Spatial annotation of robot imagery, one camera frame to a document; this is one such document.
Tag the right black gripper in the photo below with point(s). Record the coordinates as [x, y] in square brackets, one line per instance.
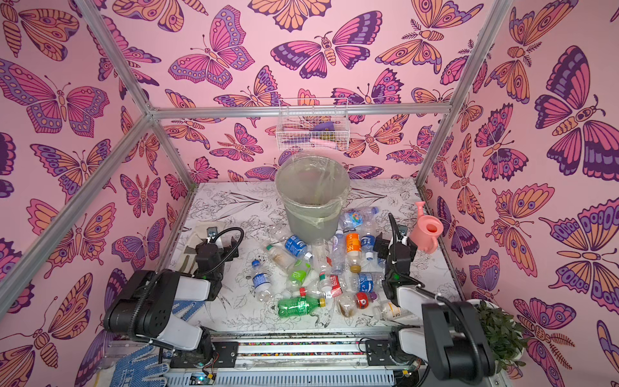
[398, 251]

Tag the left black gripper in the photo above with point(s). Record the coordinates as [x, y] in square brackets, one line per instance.
[226, 251]

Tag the small blue cap bottle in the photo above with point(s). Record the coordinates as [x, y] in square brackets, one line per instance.
[261, 281]

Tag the clear white label bottle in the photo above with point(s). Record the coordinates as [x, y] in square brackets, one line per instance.
[386, 311]

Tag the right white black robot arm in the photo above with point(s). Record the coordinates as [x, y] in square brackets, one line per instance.
[448, 337]

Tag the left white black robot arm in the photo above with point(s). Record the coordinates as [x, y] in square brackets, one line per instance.
[143, 310]

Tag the colourful label bottle by bin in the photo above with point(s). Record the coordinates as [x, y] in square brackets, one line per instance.
[355, 218]

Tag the grey mesh waste bin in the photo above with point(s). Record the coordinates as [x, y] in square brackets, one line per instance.
[314, 191]

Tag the beige grey work glove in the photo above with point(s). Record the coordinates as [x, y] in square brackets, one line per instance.
[199, 235]

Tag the pink plastic watering can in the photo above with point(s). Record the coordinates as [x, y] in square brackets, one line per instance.
[426, 230]

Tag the orange label bottle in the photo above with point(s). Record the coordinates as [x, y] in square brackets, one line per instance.
[353, 254]

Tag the purple label clear bottle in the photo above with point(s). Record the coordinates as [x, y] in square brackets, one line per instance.
[338, 254]

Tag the round red label bottle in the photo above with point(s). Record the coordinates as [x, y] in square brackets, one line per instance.
[348, 304]

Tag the red white label bottle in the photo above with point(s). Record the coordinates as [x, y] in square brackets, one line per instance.
[330, 286]

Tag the clear green cap bottle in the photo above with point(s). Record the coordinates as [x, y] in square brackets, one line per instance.
[280, 257]

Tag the lime green label bottle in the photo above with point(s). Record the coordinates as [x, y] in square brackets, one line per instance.
[297, 274]

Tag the green plastic bottle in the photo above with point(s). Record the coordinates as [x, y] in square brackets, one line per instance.
[299, 306]

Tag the potted green plant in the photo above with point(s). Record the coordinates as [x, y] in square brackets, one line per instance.
[503, 333]

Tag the blue dotted work glove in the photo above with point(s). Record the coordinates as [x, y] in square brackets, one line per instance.
[140, 369]

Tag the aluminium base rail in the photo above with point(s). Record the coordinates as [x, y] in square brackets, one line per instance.
[301, 359]

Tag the white wire wall basket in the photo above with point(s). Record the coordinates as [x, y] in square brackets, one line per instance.
[313, 124]

